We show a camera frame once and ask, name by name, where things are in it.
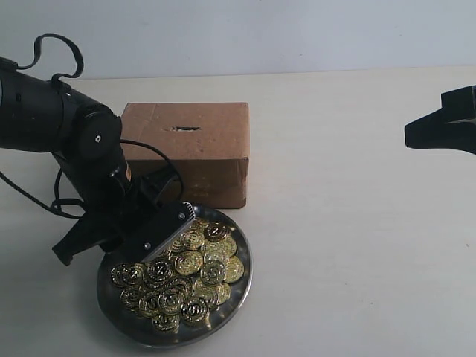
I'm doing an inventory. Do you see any round steel plate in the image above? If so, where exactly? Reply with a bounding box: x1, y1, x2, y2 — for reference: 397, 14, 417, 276
97, 205, 252, 349

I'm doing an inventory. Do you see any gold coin right edge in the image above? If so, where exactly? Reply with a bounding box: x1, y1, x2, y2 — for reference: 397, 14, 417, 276
224, 255, 245, 283

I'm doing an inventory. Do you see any dark gold coin top right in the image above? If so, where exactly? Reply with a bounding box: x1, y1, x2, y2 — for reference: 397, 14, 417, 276
204, 222, 229, 242

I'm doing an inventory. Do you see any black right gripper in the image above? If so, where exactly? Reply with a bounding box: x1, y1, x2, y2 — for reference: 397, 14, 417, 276
404, 86, 475, 154

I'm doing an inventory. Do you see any gold coin front centre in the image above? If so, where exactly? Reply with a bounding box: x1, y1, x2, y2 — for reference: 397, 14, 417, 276
180, 296, 209, 326

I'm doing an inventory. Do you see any brown cardboard slotted box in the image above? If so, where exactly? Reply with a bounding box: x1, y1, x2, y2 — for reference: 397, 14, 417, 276
121, 102, 250, 209

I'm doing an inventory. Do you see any shaded gold coin right centre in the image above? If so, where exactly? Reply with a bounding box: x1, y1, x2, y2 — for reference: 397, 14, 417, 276
200, 260, 226, 286

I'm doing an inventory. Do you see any gold coin far left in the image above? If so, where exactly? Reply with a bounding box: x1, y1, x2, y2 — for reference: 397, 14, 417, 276
111, 263, 146, 288

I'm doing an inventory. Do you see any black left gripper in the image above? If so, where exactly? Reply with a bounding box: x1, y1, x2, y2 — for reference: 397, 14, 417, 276
52, 178, 196, 266

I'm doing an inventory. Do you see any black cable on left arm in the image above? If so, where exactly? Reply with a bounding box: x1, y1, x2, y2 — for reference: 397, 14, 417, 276
0, 33, 185, 219

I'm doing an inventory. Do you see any gold coin front bottom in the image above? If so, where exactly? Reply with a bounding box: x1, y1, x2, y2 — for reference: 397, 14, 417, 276
152, 313, 180, 332

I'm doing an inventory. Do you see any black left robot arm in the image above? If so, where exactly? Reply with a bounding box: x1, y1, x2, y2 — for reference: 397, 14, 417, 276
1, 59, 196, 265

